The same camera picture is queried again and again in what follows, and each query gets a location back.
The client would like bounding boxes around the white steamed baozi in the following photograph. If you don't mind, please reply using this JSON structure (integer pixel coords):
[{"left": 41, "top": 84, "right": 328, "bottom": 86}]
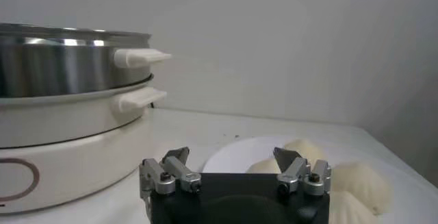
[
  {"left": 283, "top": 138, "right": 328, "bottom": 170},
  {"left": 330, "top": 161, "right": 393, "bottom": 215},
  {"left": 328, "top": 190, "right": 381, "bottom": 224}
]

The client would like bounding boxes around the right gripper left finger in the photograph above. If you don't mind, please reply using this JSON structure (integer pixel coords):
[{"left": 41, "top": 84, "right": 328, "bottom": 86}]
[{"left": 138, "top": 146, "right": 203, "bottom": 199}]

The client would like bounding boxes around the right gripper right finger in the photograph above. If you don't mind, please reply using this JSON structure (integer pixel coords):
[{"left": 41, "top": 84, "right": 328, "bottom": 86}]
[{"left": 272, "top": 146, "right": 332, "bottom": 197}]

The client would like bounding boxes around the white electric cooker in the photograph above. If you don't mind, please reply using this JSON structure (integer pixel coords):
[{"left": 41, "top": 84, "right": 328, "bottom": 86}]
[{"left": 0, "top": 74, "right": 168, "bottom": 214}]

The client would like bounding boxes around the stainless steel steamer basket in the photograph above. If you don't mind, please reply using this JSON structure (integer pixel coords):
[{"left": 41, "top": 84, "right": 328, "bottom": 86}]
[{"left": 0, "top": 22, "right": 172, "bottom": 99}]

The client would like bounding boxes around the white round plate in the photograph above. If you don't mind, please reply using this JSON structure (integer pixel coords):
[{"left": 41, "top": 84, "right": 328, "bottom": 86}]
[{"left": 201, "top": 135, "right": 343, "bottom": 175}]

